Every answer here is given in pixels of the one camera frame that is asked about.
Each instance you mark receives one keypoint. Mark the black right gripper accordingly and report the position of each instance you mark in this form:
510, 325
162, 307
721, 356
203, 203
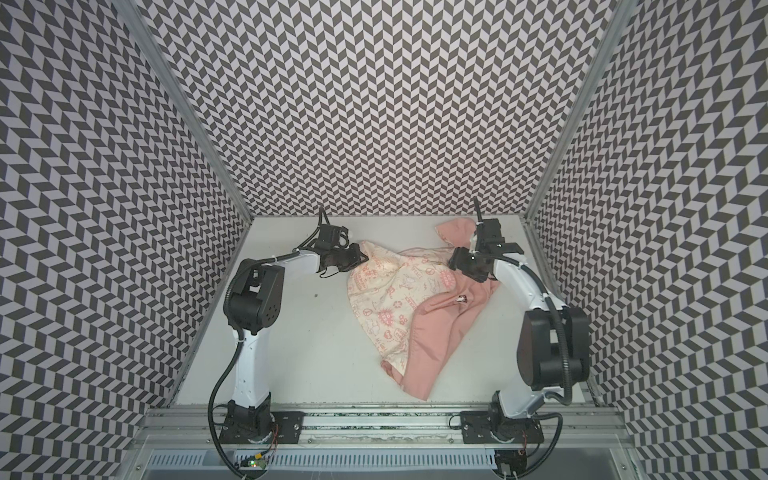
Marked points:
466, 260

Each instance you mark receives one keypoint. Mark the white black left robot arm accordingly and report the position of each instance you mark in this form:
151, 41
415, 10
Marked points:
252, 305

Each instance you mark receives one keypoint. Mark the aluminium corner post left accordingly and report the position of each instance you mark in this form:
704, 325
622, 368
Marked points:
131, 16

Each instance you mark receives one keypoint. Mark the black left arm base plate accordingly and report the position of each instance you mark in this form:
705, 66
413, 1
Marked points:
282, 427

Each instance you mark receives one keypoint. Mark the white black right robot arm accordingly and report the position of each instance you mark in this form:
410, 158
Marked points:
552, 354

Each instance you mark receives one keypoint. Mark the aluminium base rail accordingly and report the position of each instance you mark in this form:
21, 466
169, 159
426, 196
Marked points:
390, 425

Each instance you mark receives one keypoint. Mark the small green circuit board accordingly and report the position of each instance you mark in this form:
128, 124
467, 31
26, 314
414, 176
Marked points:
254, 462

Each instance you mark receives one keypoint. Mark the aluminium corner post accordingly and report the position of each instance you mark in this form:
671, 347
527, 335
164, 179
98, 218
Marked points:
604, 52
131, 16

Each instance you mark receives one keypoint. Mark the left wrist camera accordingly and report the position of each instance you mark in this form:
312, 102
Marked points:
332, 237

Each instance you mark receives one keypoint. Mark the aluminium corner post right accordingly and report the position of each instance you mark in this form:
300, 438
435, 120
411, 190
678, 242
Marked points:
604, 52

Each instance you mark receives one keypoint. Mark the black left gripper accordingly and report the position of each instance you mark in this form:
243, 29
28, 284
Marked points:
353, 256

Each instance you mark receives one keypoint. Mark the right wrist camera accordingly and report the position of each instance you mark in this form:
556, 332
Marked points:
489, 239

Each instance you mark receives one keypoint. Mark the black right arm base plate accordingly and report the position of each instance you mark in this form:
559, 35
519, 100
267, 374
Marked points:
481, 428

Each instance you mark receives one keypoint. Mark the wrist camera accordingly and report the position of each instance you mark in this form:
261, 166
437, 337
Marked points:
489, 239
332, 237

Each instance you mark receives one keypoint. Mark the pink Snoopy zip jacket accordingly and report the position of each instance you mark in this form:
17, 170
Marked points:
414, 308

